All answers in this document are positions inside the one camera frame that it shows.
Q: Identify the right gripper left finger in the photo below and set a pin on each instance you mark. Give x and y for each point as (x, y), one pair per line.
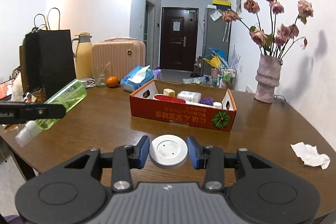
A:
(125, 158)

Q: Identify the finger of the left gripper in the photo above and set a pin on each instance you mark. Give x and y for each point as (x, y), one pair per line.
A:
(20, 112)

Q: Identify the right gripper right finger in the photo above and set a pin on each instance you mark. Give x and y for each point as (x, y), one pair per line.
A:
(209, 158)

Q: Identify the white round lid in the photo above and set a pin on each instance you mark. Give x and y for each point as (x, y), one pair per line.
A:
(168, 151)

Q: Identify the white ribbed cap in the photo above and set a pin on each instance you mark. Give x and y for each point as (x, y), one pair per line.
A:
(217, 105)

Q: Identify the purple ribbed cap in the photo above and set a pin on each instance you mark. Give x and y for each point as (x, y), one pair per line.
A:
(207, 101)

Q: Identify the green spray bottle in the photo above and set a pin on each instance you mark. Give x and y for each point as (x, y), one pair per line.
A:
(69, 96)

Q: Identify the white wipes bottle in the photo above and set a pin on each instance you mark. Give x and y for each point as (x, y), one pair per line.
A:
(189, 96)

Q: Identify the red white lint brush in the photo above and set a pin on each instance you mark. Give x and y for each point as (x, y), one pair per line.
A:
(161, 97)

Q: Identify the beige square plug adapter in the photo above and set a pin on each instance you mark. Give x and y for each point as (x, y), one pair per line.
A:
(169, 92)

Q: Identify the seated person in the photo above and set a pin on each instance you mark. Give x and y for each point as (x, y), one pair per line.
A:
(17, 90)

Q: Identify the black paper bag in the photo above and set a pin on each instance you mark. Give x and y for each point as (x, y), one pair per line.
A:
(46, 60)

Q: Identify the red cardboard box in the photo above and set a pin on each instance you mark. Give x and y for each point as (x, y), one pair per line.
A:
(143, 105)

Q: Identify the orange fruit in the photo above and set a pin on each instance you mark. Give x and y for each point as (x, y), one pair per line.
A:
(112, 82)

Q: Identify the blue tissue pack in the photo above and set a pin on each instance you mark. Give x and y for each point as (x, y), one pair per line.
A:
(136, 78)

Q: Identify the clear drinking glass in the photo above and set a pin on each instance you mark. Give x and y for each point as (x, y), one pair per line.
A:
(101, 73)

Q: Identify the black eyeglasses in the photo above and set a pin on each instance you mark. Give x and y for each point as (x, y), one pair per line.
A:
(279, 98)

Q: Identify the purple tissue pack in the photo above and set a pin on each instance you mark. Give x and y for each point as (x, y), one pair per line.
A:
(157, 73)

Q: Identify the yellow watering can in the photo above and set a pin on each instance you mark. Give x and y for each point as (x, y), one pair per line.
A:
(214, 62)

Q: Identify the yellow thermos jug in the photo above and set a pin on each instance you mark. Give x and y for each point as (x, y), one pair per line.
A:
(83, 55)

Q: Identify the crumpled white tissue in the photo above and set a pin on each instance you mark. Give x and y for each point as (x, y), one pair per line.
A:
(310, 156)

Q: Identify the pink ribbed suitcase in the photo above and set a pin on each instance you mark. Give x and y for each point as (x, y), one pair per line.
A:
(123, 54)

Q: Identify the pink textured vase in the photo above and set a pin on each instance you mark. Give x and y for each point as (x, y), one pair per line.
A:
(268, 78)

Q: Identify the grey refrigerator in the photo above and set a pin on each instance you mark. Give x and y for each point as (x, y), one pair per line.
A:
(216, 36)

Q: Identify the dark entrance door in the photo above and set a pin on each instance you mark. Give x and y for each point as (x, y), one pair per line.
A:
(179, 35)

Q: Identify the dried pink roses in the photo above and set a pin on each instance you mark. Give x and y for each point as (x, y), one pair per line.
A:
(279, 41)

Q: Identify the yellow box on fridge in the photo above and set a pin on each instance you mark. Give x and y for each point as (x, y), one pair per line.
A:
(223, 3)

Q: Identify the wire storage rack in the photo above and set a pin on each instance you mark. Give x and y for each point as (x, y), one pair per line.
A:
(223, 77)

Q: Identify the wall picture frame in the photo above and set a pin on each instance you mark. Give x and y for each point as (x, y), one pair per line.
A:
(239, 6)

